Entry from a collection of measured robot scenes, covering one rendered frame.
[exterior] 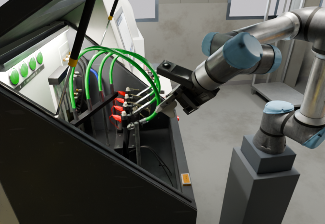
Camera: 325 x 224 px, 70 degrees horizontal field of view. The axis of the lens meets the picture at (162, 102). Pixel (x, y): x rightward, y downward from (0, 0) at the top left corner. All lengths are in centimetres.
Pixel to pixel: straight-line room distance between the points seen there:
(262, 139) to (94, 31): 97
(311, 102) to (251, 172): 44
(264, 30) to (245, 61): 31
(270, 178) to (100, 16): 112
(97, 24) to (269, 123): 94
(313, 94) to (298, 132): 18
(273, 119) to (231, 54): 66
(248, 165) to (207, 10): 271
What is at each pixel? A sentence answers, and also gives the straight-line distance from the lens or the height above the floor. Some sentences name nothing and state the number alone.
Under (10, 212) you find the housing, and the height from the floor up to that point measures 99.
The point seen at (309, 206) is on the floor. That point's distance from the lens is 237.
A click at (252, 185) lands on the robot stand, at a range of 125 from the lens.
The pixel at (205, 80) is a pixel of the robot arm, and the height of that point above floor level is 141.
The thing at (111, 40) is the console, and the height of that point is 135.
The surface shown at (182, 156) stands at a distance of 103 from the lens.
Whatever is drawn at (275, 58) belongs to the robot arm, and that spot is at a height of 146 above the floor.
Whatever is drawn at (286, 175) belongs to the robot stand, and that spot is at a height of 80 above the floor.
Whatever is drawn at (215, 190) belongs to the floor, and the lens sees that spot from 220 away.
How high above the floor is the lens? 164
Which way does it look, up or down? 29 degrees down
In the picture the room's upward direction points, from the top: straight up
